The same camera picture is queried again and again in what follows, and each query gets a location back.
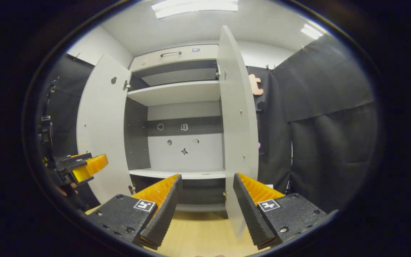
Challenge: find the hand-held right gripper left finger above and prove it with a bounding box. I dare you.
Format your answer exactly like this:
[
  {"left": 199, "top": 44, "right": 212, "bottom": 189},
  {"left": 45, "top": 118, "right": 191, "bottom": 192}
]
[{"left": 86, "top": 173, "right": 183, "bottom": 250}]

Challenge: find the cabinet shelf board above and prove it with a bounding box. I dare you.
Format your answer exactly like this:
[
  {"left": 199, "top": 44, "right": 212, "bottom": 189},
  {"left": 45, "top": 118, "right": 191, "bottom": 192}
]
[
  {"left": 127, "top": 80, "right": 222, "bottom": 107},
  {"left": 129, "top": 167, "right": 227, "bottom": 180}
]

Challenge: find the ceiling light panel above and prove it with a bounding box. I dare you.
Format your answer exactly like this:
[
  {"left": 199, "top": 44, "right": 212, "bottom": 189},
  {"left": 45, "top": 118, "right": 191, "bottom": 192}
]
[
  {"left": 151, "top": 0, "right": 239, "bottom": 19},
  {"left": 300, "top": 23, "right": 325, "bottom": 40}
]

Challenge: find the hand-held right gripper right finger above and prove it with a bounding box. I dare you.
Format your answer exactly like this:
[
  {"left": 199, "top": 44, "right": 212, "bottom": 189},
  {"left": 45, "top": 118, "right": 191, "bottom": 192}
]
[{"left": 233, "top": 173, "right": 329, "bottom": 251}]

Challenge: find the black backdrop cloth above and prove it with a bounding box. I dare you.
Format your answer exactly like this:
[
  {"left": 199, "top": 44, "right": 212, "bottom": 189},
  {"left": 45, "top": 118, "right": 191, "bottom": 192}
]
[{"left": 35, "top": 33, "right": 380, "bottom": 215}]

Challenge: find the grey cabinet drawer front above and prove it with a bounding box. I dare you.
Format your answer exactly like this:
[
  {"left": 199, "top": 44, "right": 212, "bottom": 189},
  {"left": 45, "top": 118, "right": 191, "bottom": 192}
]
[{"left": 130, "top": 44, "right": 220, "bottom": 72}]

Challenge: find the grey cabinet door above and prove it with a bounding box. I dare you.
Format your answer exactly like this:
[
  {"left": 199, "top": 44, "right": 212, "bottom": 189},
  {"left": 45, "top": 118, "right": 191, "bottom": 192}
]
[
  {"left": 76, "top": 54, "right": 135, "bottom": 205},
  {"left": 216, "top": 25, "right": 260, "bottom": 238}
]

